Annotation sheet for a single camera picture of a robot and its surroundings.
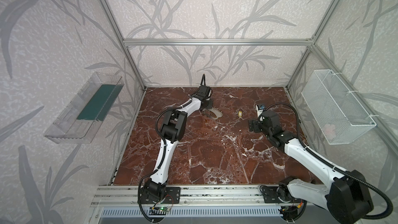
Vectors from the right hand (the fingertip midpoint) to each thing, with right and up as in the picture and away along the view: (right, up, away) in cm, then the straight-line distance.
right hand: (257, 113), depth 86 cm
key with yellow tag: (-6, -2, +19) cm, 20 cm away
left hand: (-26, +9, +23) cm, 36 cm away
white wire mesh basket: (+27, +3, -23) cm, 35 cm away
